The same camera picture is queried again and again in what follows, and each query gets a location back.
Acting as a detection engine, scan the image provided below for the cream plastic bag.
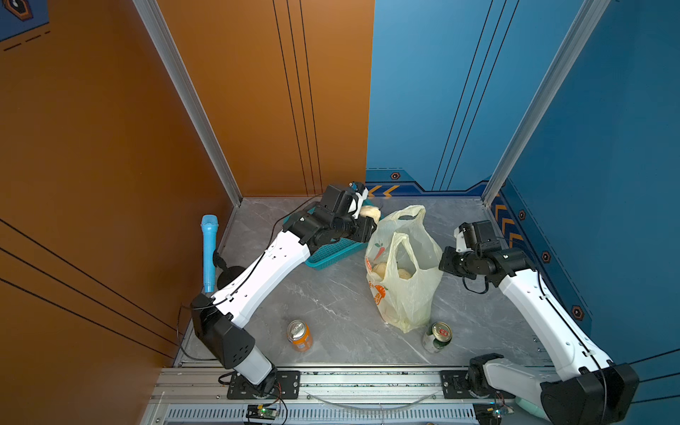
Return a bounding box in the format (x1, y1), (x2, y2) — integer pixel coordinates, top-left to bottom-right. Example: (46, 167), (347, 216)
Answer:
(364, 205), (443, 333)

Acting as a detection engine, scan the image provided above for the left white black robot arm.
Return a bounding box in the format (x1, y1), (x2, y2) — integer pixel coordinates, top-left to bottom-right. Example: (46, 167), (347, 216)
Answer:
(189, 182), (378, 395)

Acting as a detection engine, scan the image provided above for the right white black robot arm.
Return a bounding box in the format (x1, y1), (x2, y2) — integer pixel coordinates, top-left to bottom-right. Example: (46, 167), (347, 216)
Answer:
(439, 221), (639, 424)

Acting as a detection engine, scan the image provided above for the teal plastic basket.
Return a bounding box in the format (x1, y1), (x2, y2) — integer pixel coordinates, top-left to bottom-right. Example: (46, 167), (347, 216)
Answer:
(283, 201), (366, 270)

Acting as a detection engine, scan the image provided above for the green beer can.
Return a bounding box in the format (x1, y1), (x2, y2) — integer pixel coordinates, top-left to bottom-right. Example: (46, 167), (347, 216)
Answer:
(421, 322), (453, 353)

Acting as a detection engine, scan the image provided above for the black round microphone stand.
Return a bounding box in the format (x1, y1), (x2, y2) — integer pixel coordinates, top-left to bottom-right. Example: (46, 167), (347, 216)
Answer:
(212, 251), (245, 290)

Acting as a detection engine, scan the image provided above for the orange soda can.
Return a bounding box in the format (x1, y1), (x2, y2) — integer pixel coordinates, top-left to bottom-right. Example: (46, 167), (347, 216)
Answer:
(287, 320), (313, 352)

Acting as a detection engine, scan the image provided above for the light blue microphone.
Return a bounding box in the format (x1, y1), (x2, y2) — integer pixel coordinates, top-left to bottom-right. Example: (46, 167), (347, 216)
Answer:
(201, 214), (219, 294)

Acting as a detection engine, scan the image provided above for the right small circuit board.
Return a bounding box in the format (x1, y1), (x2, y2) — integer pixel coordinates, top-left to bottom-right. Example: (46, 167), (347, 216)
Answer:
(473, 404), (514, 425)

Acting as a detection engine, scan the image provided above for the small green circuit board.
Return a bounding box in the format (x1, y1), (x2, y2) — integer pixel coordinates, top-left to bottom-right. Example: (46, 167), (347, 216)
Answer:
(244, 404), (281, 424)

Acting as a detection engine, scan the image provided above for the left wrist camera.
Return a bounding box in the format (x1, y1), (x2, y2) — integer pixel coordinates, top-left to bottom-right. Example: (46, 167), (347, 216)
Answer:
(349, 182), (368, 211)

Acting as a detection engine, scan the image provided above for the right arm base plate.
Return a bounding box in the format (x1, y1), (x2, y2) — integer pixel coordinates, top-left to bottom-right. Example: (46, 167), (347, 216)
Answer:
(439, 367), (515, 401)

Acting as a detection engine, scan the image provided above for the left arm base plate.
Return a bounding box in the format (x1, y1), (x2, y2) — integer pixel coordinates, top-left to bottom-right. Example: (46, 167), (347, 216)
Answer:
(227, 369), (301, 400)

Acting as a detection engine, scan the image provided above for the aluminium front rail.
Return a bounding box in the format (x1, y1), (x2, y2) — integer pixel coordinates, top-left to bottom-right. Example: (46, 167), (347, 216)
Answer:
(141, 365), (548, 424)

